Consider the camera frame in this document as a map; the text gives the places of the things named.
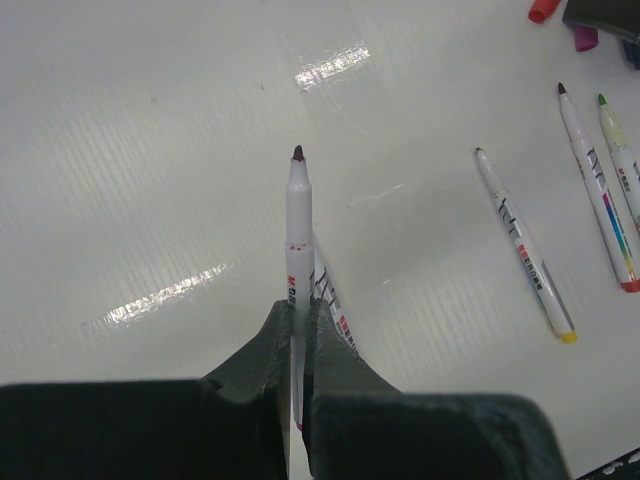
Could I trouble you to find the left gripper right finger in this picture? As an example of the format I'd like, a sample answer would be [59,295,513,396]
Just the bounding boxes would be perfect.
[302,300,570,479]

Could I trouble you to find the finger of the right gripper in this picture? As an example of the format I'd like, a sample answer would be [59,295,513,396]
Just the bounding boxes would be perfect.
[562,0,640,43]

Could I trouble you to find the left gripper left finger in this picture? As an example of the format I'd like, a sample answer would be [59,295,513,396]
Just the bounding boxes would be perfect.
[1,301,290,479]

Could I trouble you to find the blue pen cap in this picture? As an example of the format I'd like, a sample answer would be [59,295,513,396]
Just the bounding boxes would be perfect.
[621,40,640,71]

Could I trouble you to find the magenta pen cap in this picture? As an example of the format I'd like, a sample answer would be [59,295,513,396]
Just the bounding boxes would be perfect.
[573,25,599,53]

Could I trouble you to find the magenta-end marker pen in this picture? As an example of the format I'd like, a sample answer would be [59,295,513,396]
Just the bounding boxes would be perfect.
[285,145,315,429]

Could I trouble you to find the blue-end marker pen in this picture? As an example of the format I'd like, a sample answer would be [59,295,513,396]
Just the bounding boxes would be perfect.
[313,245,358,353]

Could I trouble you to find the red pen cap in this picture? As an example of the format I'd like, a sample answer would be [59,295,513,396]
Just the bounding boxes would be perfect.
[528,0,561,24]

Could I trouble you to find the green-end marker pen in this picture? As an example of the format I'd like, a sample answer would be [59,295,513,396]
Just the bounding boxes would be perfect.
[597,93,639,230]

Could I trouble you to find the yellow-end marker pen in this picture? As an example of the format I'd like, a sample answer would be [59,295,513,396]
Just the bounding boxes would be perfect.
[474,147,578,344]

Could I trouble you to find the red-end marker pen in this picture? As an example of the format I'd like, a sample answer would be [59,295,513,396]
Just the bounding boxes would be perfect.
[557,82,639,293]

